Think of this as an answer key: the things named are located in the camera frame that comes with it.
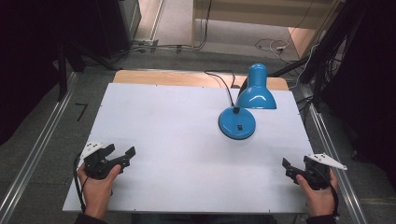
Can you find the person's left hand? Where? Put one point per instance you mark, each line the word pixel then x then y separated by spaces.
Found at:
pixel 96 193

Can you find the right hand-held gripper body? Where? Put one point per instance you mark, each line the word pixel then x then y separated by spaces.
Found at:
pixel 319 175

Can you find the person's right hand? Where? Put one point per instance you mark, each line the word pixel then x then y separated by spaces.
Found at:
pixel 320 200

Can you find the aluminium floor rail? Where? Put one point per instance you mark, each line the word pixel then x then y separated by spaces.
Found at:
pixel 37 149
pixel 339 177

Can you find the wooden table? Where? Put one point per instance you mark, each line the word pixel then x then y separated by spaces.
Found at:
pixel 162 77

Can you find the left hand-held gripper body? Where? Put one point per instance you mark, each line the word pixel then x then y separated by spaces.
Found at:
pixel 93 166

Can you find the blue desk lamp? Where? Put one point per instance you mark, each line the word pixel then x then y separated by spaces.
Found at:
pixel 237 124

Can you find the black cabinet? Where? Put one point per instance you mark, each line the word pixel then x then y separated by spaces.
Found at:
pixel 115 25

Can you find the grey power strip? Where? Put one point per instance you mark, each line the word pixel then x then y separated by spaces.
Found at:
pixel 145 44

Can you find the wooden furniture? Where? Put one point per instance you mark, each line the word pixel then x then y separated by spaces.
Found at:
pixel 264 14

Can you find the black metal stand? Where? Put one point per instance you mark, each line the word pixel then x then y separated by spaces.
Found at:
pixel 330 56

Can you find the black curtain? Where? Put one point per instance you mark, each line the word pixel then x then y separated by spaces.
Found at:
pixel 373 77
pixel 28 62

